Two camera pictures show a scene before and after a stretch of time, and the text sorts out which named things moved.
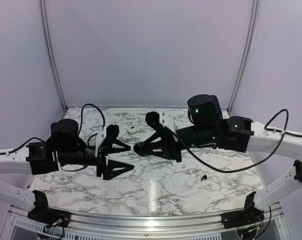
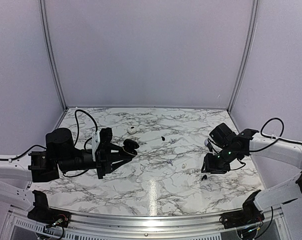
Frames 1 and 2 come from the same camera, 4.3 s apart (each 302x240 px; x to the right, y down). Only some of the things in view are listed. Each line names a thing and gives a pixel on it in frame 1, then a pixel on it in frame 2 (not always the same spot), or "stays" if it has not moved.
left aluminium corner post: (48, 44) stays
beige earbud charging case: (131, 130) stays
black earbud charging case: (140, 148) → (130, 146)
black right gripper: (166, 135) → (209, 165)
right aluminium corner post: (250, 47) stays
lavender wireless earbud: (170, 161) stays
